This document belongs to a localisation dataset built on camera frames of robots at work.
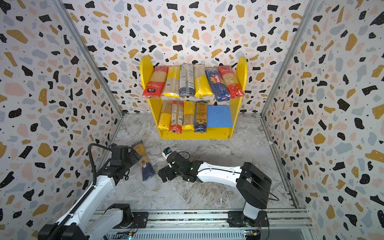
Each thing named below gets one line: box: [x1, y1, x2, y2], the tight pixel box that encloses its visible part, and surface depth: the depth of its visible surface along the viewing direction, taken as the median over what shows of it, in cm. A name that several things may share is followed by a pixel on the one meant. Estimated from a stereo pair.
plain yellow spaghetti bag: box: [163, 66, 181, 98], surface depth 78 cm
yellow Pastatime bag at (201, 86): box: [193, 64, 213, 98], surface depth 79 cm
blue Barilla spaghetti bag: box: [205, 66, 231, 102], surface depth 76 cm
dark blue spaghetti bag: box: [131, 139, 156, 181], surface depth 90 cm
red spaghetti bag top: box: [217, 65, 246, 99], surface depth 77 cm
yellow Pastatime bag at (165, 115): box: [157, 100, 172, 130], surface depth 99 cm
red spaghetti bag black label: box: [142, 66, 169, 99], surface depth 79 cm
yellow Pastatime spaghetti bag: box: [182, 100, 196, 131], surface depth 99 cm
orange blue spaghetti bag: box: [194, 100, 208, 134], surface depth 98 cm
